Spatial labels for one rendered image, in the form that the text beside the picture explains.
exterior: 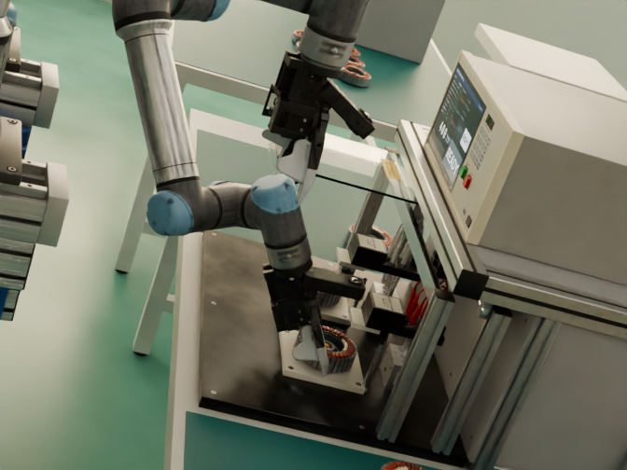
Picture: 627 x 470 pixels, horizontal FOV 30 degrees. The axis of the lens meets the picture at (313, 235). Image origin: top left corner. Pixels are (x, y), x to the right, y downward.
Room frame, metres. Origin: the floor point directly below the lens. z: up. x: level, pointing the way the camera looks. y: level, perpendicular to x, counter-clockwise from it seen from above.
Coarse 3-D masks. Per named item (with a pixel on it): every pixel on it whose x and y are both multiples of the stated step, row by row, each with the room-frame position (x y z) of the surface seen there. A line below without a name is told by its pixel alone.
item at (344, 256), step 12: (360, 240) 2.12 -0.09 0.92; (372, 240) 2.14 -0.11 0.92; (336, 252) 2.13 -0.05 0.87; (348, 252) 2.13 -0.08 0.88; (360, 252) 2.09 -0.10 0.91; (372, 252) 2.09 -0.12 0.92; (384, 252) 2.10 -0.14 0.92; (348, 264) 2.09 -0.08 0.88; (360, 264) 2.09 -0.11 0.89; (372, 264) 2.09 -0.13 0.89; (384, 264) 2.10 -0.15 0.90; (396, 264) 2.12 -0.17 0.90; (408, 264) 2.14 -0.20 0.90; (396, 276) 2.11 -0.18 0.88; (408, 276) 2.11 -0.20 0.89
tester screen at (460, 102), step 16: (464, 80) 2.13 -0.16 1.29; (448, 96) 2.19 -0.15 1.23; (464, 96) 2.09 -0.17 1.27; (448, 112) 2.15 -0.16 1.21; (464, 112) 2.06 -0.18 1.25; (480, 112) 1.98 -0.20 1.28; (448, 128) 2.11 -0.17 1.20; (432, 144) 2.17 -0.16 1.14; (448, 144) 2.08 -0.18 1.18; (448, 176) 2.01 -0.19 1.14
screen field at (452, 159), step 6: (450, 144) 2.07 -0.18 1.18; (450, 150) 2.05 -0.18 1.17; (456, 150) 2.02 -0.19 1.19; (444, 156) 2.07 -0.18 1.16; (450, 156) 2.04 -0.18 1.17; (456, 156) 2.00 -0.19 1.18; (444, 162) 2.05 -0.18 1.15; (450, 162) 2.02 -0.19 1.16; (456, 162) 1.99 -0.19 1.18; (450, 168) 2.01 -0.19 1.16; (456, 168) 1.98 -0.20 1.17; (450, 174) 2.00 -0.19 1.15
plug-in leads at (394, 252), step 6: (420, 222) 2.16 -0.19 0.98; (420, 228) 2.13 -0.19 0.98; (396, 234) 2.16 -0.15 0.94; (396, 240) 2.13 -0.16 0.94; (402, 240) 2.12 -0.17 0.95; (390, 246) 2.16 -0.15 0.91; (396, 246) 2.13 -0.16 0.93; (408, 246) 2.15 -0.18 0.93; (390, 252) 2.13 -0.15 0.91; (396, 252) 2.11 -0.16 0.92; (402, 252) 2.15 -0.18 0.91; (408, 252) 2.12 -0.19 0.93; (390, 258) 2.13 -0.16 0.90; (396, 258) 2.11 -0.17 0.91; (402, 258) 2.15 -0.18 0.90; (408, 258) 2.12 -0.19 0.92; (390, 264) 2.11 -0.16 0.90; (402, 264) 2.12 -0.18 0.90
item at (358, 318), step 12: (372, 300) 1.87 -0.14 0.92; (384, 300) 1.89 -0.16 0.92; (396, 300) 1.91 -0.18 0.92; (348, 312) 1.90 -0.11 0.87; (360, 312) 1.89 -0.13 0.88; (372, 312) 1.85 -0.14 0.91; (384, 312) 1.85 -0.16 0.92; (396, 312) 1.86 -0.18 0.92; (360, 324) 1.85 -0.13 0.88; (372, 324) 1.85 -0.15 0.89; (384, 324) 1.85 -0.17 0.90; (396, 324) 1.86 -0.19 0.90; (408, 336) 1.86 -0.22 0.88; (408, 348) 1.90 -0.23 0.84
